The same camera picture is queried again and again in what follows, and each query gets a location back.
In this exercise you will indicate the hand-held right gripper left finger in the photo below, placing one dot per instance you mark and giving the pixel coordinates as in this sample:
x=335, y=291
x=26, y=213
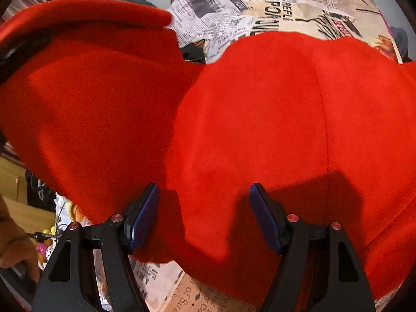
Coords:
x=144, y=217

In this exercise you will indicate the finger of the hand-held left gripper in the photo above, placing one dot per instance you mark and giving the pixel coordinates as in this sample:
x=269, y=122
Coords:
x=18, y=57

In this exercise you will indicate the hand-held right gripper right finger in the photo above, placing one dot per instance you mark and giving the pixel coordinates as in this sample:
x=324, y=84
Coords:
x=265, y=217

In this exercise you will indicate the red zip-neck pullover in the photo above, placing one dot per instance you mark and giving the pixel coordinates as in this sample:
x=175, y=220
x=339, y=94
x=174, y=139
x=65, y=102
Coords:
x=260, y=120

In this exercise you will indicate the person's left hand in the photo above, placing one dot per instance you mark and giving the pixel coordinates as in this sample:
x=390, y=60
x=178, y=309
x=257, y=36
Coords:
x=14, y=240

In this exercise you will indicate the colourful toys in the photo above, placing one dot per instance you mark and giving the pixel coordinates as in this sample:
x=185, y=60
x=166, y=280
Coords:
x=48, y=247

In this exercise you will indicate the black object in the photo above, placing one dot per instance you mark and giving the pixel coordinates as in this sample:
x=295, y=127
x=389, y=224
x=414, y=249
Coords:
x=40, y=188

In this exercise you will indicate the light wooden furniture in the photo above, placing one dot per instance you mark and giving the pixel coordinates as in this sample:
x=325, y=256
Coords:
x=14, y=182

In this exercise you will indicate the small black cloth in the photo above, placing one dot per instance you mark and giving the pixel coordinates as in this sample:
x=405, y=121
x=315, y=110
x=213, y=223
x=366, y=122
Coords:
x=192, y=53

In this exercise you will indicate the newspaper print bed sheet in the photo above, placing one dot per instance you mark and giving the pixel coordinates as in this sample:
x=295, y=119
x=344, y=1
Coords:
x=227, y=6

